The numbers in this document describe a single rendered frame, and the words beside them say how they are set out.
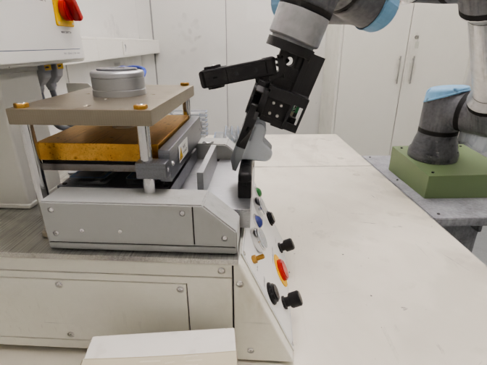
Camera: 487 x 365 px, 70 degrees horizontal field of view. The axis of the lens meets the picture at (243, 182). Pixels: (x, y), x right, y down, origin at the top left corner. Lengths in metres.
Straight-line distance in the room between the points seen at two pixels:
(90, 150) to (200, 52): 2.63
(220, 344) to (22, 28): 0.52
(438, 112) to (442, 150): 0.12
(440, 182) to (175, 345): 0.92
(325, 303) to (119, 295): 0.36
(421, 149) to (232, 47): 2.14
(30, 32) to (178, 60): 2.52
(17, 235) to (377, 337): 0.56
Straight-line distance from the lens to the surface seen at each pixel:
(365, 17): 0.60
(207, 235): 0.44
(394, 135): 3.04
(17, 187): 0.67
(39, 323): 0.62
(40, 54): 0.66
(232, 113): 3.14
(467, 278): 0.84
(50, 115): 0.49
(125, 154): 0.50
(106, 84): 0.55
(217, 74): 0.52
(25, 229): 0.61
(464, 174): 1.21
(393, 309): 0.70
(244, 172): 0.50
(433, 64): 3.06
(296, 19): 0.51
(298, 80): 0.53
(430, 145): 1.24
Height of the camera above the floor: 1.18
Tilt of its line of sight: 22 degrees down
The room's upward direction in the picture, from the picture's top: straight up
